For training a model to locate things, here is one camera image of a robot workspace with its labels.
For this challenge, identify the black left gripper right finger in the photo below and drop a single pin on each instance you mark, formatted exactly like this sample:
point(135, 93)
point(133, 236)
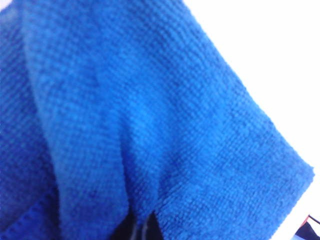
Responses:
point(153, 228)

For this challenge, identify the blue microfibre rag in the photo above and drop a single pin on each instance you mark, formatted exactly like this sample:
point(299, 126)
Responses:
point(140, 105)

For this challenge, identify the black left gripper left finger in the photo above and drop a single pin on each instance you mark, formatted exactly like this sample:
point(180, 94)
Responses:
point(126, 228)

